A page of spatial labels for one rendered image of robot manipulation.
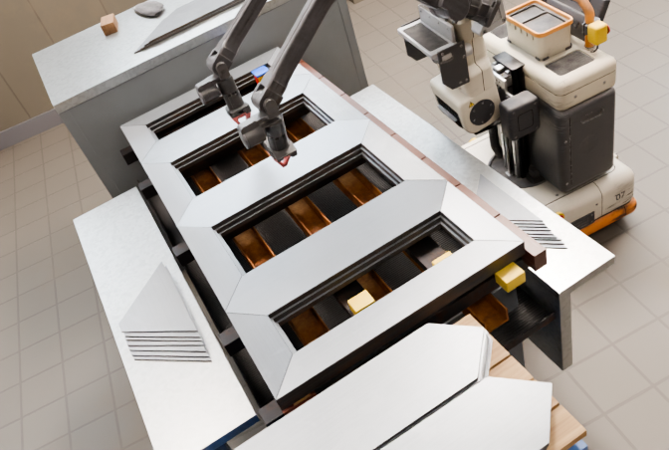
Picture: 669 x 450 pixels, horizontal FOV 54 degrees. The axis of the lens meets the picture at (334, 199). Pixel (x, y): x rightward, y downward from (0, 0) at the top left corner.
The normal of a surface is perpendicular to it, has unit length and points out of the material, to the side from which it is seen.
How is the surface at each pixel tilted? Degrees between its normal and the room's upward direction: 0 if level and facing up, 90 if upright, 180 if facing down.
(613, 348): 0
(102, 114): 90
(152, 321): 0
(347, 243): 0
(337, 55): 90
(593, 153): 90
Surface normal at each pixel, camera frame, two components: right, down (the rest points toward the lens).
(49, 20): 0.38, 0.54
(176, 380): -0.25, -0.72
